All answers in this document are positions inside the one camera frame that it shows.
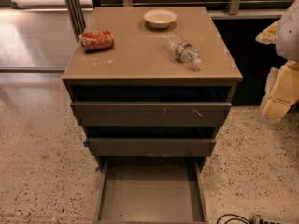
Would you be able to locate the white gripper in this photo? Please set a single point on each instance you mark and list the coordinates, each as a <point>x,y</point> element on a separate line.
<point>289,34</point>

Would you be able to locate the clear plastic water bottle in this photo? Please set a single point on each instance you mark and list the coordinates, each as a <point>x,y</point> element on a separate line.
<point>182,51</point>

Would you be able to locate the brown drawer cabinet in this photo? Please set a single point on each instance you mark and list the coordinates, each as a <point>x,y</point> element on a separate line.
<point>139,69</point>

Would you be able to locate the open bottom drawer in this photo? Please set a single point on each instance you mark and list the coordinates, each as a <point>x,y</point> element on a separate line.
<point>154,191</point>

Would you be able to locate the top drawer front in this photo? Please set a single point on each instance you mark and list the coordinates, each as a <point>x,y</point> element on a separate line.
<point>150,114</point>

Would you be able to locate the middle drawer front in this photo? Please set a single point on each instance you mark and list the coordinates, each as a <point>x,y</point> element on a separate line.
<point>151,147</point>

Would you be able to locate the white bowl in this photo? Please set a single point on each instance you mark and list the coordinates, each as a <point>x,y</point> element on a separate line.
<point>160,18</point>

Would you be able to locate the crushed red soda can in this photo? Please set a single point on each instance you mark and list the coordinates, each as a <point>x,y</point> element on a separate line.
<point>98,40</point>

